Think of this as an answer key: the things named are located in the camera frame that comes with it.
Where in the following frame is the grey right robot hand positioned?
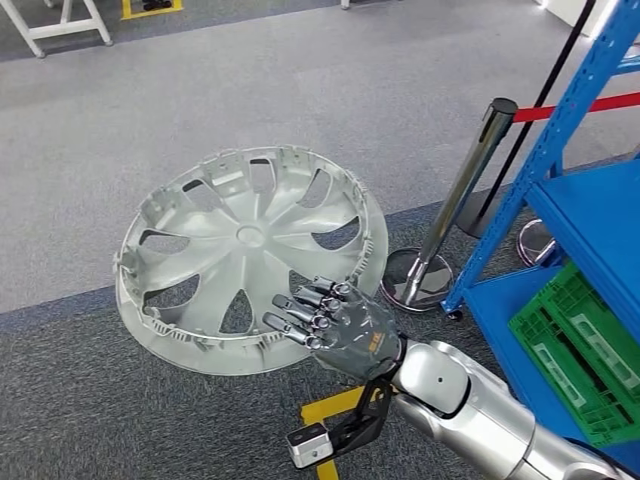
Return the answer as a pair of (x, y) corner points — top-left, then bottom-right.
(262, 276), (404, 382)

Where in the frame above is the grey plastic wheel hubcap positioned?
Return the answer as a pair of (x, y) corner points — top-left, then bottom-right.
(113, 145), (390, 378)

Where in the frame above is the blue metal shelf rack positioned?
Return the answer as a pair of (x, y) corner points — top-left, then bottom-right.
(441, 0), (640, 475)

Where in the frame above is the yellow floor tape outline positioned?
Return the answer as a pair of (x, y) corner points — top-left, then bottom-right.
(300, 386), (381, 480)

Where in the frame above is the black stanchion pole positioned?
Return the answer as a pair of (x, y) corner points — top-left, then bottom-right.
(456, 0), (599, 241)

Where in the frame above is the red barrier belt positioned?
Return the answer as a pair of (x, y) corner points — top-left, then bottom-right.
(512, 91), (640, 125)

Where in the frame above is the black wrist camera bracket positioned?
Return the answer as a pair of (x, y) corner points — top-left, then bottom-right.
(327, 377), (396, 458)

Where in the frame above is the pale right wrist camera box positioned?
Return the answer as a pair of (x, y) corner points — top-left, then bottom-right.
(286, 422), (335, 470)

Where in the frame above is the white frame stand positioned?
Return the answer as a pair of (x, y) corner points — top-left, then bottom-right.
(0, 0), (113, 60)

